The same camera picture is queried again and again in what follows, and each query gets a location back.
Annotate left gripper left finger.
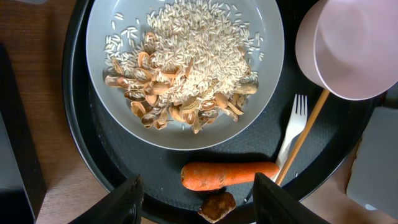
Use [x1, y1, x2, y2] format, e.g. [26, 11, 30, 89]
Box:
[70, 175, 144, 224]

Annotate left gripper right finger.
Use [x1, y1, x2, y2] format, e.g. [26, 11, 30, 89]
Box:
[253, 173, 328, 224]

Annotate round black tray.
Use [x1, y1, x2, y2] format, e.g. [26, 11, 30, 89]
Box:
[62, 0, 379, 223]

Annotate brown food scrap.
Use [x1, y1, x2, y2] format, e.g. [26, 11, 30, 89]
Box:
[198, 192, 236, 223]

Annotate orange carrot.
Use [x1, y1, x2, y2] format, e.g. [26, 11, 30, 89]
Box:
[180, 162, 279, 191]

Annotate white plastic fork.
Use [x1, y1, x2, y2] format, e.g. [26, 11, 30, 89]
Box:
[272, 94, 308, 182]

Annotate black rectangular tray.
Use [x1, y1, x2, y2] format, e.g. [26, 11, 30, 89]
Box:
[1, 45, 46, 223]

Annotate wooden chopstick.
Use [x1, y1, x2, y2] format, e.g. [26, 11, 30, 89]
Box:
[275, 90, 330, 185]

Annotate rice and peanut shells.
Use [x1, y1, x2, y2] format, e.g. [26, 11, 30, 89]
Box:
[104, 1, 260, 133]

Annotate pink bowl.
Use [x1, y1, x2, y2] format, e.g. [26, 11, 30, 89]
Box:
[295, 0, 397, 100]

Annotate grey plate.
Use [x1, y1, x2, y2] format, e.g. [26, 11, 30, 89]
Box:
[85, 0, 285, 150]

